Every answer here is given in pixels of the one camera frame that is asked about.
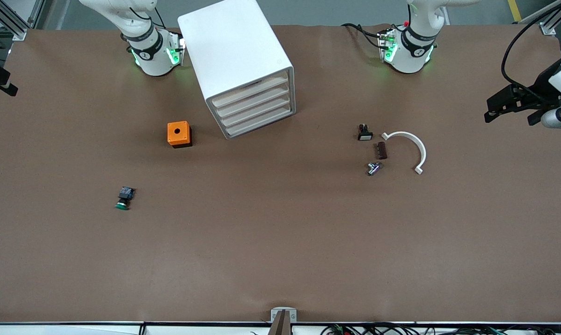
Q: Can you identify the green push button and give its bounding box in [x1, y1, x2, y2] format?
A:
[115, 186, 135, 211]

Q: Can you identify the white curved clamp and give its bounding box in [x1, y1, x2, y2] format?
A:
[381, 131, 427, 175]

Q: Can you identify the orange box with hole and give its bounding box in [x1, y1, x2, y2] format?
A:
[167, 121, 193, 148]

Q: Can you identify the black base power cable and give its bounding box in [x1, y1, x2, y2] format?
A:
[342, 22, 384, 49]

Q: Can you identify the white table edge rail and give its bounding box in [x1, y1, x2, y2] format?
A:
[0, 321, 561, 335]

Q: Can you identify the black cable bundle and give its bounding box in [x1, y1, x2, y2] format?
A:
[320, 322, 561, 335]

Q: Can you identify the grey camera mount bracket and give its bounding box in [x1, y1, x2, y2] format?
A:
[269, 307, 297, 335]

